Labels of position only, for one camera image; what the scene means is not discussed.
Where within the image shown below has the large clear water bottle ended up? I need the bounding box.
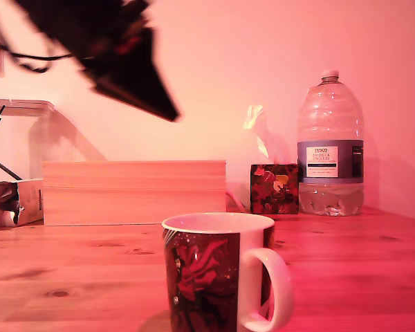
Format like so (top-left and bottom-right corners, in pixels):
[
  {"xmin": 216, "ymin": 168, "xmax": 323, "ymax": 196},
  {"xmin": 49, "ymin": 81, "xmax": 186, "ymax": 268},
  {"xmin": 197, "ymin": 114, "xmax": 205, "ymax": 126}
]
[{"xmin": 296, "ymin": 68, "xmax": 365, "ymax": 217}]

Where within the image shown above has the thin black cable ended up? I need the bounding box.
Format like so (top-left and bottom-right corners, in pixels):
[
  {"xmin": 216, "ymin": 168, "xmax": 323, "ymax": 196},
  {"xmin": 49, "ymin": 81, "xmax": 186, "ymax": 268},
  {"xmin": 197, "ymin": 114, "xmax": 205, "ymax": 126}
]
[{"xmin": 12, "ymin": 57, "xmax": 62, "ymax": 74}]

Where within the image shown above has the white cable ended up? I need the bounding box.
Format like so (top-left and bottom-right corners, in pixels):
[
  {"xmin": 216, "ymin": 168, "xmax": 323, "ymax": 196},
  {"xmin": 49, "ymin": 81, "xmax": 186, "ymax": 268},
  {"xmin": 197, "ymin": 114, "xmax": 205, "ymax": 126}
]
[{"xmin": 226, "ymin": 191, "xmax": 246, "ymax": 212}]

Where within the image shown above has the black straw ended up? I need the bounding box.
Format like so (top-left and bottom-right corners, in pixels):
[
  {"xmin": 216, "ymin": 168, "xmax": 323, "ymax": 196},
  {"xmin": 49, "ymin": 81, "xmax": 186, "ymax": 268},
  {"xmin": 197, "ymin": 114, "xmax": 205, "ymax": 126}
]
[{"xmin": 0, "ymin": 160, "xmax": 24, "ymax": 181}]

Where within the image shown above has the white tissue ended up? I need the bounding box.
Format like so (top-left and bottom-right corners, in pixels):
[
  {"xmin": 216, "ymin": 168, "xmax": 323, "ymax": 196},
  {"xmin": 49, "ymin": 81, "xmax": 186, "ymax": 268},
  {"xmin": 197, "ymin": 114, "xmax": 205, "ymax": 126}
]
[{"xmin": 243, "ymin": 103, "xmax": 288, "ymax": 165}]

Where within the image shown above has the white mug with dark print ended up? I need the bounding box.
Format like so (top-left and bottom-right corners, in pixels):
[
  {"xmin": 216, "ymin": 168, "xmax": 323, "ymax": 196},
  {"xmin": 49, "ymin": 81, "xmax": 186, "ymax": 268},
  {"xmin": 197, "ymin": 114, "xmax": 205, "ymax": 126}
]
[{"xmin": 160, "ymin": 212, "xmax": 295, "ymax": 332}]

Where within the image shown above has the grey carton box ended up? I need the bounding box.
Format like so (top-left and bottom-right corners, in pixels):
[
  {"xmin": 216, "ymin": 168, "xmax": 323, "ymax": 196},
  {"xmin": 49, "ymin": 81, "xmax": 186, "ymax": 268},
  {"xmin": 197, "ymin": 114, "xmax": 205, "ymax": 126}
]
[{"xmin": 0, "ymin": 178, "xmax": 44, "ymax": 229}]

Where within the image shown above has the pale wooden box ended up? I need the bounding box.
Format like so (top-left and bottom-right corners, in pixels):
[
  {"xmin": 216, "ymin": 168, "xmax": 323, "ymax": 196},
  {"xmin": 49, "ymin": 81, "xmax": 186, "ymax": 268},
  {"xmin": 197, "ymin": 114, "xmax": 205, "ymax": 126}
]
[{"xmin": 42, "ymin": 160, "xmax": 228, "ymax": 227}]

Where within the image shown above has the black looping cable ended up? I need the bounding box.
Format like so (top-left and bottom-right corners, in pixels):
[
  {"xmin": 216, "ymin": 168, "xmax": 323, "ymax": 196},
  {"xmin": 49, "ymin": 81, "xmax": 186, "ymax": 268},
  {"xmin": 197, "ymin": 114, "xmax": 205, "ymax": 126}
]
[{"xmin": 0, "ymin": 5, "xmax": 74, "ymax": 62}]

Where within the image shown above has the dark floral tissue box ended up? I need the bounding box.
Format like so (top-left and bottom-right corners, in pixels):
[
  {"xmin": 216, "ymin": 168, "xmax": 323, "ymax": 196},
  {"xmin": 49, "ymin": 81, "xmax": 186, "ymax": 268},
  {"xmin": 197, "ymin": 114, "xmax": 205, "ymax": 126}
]
[{"xmin": 250, "ymin": 163, "xmax": 300, "ymax": 214}]

